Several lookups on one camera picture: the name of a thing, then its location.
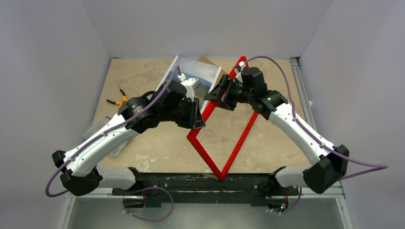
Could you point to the aluminium front rail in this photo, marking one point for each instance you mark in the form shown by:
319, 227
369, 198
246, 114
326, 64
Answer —
216, 196

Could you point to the aluminium rail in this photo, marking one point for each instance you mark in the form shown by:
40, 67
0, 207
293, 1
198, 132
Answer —
216, 196
305, 102

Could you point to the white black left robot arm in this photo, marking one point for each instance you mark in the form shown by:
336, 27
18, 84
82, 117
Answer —
80, 169

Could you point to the brown cardboard backing board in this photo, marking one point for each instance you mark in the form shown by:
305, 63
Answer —
216, 63

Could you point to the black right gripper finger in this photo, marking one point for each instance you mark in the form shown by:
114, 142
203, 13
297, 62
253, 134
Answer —
228, 102
215, 94

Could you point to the clear plastic parts box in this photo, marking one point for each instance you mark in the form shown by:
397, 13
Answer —
97, 125

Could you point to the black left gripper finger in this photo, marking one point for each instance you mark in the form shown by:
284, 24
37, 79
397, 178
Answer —
197, 119
185, 117

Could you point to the landscape photo print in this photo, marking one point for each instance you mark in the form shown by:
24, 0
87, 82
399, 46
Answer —
197, 76

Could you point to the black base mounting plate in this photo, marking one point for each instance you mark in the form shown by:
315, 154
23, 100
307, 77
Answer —
155, 188

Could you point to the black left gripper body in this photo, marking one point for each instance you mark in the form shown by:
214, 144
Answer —
170, 114

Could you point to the aluminium rail right side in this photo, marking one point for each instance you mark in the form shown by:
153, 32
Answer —
305, 102

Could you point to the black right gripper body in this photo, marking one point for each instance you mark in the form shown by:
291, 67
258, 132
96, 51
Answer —
226, 91

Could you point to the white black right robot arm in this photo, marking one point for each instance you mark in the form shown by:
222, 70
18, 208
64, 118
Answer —
327, 164

